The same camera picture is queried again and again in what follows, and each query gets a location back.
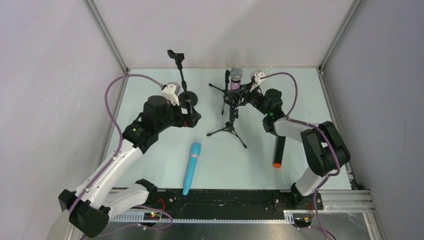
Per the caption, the tripod shock mount stand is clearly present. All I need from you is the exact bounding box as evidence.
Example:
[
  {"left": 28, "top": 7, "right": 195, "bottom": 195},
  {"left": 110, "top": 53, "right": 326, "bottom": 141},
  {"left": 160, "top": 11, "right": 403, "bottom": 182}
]
[{"left": 206, "top": 90, "right": 248, "bottom": 149}]

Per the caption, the purple glitter microphone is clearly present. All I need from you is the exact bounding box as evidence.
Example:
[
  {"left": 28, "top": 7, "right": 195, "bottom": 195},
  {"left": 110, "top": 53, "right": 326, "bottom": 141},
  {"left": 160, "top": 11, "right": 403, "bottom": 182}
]
[{"left": 229, "top": 66, "right": 243, "bottom": 91}]

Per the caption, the blue microphone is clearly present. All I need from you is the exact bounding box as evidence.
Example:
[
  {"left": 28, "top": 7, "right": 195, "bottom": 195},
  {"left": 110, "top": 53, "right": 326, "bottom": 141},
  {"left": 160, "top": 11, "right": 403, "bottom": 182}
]
[{"left": 182, "top": 142, "right": 202, "bottom": 196}]

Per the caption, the black microphone orange end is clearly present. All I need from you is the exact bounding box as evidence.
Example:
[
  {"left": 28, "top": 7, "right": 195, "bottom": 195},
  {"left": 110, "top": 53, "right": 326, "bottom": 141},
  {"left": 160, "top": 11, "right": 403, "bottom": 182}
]
[{"left": 273, "top": 136, "right": 286, "bottom": 169}]

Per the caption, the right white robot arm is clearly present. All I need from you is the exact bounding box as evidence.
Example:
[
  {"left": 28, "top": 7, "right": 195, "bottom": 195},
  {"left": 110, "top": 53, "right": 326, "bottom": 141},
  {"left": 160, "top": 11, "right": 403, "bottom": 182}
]
[{"left": 228, "top": 84, "right": 351, "bottom": 202}]

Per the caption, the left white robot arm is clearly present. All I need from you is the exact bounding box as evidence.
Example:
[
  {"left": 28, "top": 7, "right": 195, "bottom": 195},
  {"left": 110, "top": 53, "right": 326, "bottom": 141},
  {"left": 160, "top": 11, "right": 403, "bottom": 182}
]
[{"left": 58, "top": 91, "right": 201, "bottom": 238}]

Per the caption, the round base microphone stand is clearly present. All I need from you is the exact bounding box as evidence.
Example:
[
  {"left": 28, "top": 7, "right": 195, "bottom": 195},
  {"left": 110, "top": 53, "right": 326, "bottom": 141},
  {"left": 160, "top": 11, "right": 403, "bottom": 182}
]
[{"left": 167, "top": 49, "right": 198, "bottom": 108}]

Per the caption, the small tripod clip stand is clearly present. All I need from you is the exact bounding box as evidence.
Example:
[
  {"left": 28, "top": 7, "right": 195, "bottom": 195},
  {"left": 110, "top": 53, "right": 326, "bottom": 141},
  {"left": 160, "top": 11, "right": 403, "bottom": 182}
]
[{"left": 209, "top": 69, "right": 232, "bottom": 115}]

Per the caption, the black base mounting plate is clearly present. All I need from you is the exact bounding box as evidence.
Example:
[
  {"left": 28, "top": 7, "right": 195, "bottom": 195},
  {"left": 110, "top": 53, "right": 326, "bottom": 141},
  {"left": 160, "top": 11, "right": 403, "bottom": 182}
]
[{"left": 145, "top": 188, "right": 324, "bottom": 220}]

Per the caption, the left electronics board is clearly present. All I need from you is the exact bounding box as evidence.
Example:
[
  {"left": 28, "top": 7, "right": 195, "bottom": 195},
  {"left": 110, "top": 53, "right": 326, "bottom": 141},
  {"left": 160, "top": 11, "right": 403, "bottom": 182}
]
[{"left": 143, "top": 211, "right": 161, "bottom": 221}]

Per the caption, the electronics board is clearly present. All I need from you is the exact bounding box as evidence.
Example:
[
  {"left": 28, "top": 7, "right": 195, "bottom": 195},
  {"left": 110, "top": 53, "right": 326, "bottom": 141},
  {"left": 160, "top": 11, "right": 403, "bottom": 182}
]
[
  {"left": 293, "top": 216, "right": 313, "bottom": 229},
  {"left": 143, "top": 211, "right": 161, "bottom": 221}
]

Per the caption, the right electronics board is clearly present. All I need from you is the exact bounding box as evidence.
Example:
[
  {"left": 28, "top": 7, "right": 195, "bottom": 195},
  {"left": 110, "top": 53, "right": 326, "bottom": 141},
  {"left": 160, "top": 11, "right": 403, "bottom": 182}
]
[{"left": 293, "top": 216, "right": 313, "bottom": 229}]

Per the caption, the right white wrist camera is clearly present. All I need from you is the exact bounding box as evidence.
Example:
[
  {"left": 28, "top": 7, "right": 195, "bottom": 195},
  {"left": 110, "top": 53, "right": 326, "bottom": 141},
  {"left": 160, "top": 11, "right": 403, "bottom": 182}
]
[{"left": 249, "top": 69, "right": 266, "bottom": 92}]

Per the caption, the grey slotted cable duct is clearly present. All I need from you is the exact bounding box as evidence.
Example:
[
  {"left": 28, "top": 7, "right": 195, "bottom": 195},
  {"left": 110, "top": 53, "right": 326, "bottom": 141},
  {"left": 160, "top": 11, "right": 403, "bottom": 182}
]
[{"left": 110, "top": 211, "right": 295, "bottom": 224}]

